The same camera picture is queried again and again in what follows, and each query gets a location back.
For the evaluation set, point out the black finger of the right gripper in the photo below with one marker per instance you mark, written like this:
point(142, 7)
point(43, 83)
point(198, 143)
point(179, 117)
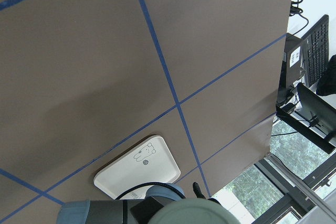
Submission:
point(197, 190)

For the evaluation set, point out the pale green cup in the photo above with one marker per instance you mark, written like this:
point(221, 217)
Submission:
point(193, 211)

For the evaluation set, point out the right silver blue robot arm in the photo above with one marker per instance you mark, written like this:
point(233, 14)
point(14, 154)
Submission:
point(152, 202)

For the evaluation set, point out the white rabbit tray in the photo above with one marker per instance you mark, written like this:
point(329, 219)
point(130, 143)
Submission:
point(150, 161)

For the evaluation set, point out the black computer box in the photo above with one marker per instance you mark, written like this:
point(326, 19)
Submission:
point(290, 68)

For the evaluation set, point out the black keyboard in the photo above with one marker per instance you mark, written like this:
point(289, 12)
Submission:
point(315, 50)

